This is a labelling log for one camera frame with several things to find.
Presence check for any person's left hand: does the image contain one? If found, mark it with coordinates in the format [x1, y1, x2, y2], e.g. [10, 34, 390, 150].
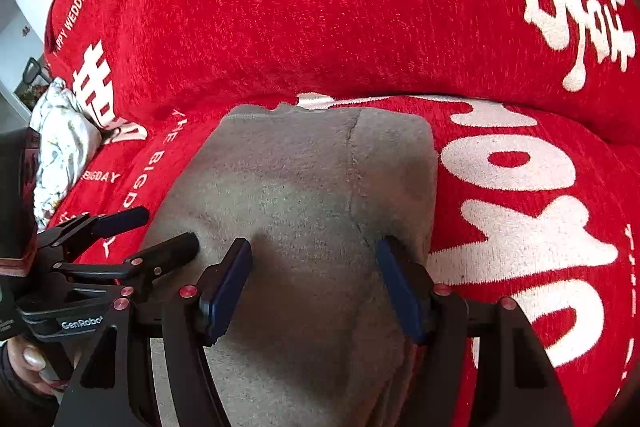
[7, 336, 71, 400]

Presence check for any red printed sofa cover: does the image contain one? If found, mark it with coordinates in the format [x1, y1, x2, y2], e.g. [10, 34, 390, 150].
[42, 0, 640, 427]

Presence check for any grey knit sweater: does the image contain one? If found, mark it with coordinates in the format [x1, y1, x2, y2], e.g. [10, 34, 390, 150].
[135, 103, 441, 427]

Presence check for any black framed object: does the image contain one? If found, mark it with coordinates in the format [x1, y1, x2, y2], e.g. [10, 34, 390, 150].
[14, 57, 53, 110]

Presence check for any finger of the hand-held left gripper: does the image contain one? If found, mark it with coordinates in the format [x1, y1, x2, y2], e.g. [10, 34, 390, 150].
[37, 206, 151, 265]
[52, 232, 201, 303]

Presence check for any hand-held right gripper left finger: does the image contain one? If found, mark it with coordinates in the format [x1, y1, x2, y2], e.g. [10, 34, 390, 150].
[52, 237, 253, 427]

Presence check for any white patterned cloth at left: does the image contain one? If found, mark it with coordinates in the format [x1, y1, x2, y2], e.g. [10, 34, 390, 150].
[29, 77, 103, 228]

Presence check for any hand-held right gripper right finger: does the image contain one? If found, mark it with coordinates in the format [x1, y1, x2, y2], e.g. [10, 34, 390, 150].
[375, 237, 576, 427]

